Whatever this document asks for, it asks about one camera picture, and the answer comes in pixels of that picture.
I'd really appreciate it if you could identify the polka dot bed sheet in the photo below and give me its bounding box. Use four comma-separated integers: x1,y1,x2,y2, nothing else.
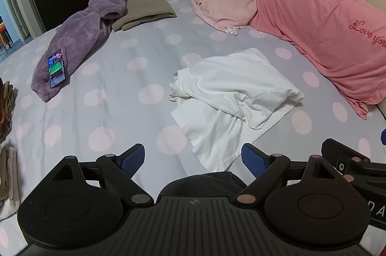
0,0,386,256

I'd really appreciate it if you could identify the light pink pillow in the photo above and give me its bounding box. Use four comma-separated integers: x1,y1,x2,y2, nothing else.
191,0,258,33

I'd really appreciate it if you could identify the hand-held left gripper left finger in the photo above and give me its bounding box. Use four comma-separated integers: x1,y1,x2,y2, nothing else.
45,144,153,209

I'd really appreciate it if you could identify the white t-shirt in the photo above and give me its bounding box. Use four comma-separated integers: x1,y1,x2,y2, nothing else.
168,48,305,172

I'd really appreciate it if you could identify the purple fleece robe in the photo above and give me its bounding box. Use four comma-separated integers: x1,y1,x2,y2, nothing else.
31,0,126,103

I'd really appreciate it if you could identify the olive folded garment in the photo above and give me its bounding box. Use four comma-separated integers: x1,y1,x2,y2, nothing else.
112,0,177,32

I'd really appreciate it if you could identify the stack of folded pale clothes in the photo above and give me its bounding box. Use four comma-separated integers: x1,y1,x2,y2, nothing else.
0,147,20,220

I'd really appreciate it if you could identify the orange stool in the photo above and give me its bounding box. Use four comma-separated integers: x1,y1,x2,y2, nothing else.
0,21,12,49

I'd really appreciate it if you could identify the smartphone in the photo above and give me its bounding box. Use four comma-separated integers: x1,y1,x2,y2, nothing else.
46,49,66,89

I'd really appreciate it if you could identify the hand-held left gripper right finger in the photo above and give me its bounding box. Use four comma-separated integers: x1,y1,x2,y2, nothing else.
237,143,347,208

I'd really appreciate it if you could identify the dark pink embroidered pillow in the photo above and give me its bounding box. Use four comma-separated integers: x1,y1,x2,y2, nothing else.
248,0,386,120

